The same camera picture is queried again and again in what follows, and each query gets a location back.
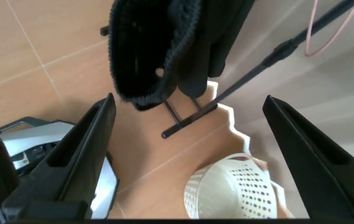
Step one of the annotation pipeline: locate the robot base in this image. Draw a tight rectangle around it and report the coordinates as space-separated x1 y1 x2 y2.
0 116 120 224

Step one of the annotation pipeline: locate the pink clothes hanger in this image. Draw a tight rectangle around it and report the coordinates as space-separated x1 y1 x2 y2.
304 0 354 58

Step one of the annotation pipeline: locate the black knit garment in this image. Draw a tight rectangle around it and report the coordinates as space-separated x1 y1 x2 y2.
108 0 255 112

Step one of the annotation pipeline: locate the black clothes rack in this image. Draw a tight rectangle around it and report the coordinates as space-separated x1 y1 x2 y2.
100 0 354 140

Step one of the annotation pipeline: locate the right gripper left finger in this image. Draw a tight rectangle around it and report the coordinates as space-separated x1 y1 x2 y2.
2 92 118 219

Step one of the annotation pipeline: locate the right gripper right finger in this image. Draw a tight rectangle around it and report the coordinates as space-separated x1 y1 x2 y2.
262 95 354 219

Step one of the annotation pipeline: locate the beige curtain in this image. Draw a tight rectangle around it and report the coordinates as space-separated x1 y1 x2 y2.
207 0 354 218

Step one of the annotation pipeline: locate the white laundry basket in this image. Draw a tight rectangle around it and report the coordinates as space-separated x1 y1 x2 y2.
183 152 286 219

